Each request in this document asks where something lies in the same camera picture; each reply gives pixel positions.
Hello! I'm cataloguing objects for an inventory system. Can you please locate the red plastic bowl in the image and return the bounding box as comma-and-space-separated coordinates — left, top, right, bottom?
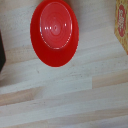
29, 0, 80, 68

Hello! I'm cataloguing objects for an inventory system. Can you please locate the red shopping basket blue rim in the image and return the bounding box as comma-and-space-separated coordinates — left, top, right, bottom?
0, 30, 7, 73

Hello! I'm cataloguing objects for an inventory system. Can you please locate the yellow red cereal box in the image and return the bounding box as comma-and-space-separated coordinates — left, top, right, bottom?
114, 0, 128, 56

